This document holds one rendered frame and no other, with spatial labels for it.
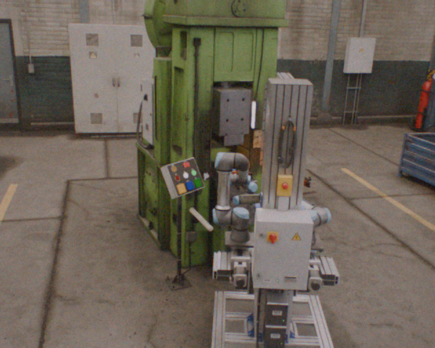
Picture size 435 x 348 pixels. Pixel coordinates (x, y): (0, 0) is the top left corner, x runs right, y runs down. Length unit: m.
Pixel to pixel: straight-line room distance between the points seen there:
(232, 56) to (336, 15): 6.92
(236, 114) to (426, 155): 4.07
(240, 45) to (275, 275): 2.17
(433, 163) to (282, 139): 4.90
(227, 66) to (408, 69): 8.23
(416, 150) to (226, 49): 4.32
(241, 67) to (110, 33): 5.18
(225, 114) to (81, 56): 5.46
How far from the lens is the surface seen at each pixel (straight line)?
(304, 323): 3.82
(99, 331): 4.09
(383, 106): 12.02
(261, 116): 4.59
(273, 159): 2.99
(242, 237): 3.53
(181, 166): 4.07
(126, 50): 9.34
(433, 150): 7.63
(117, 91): 9.43
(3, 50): 10.16
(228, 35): 4.33
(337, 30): 11.16
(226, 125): 4.28
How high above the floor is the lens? 2.43
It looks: 19 degrees down
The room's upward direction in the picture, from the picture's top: 2 degrees clockwise
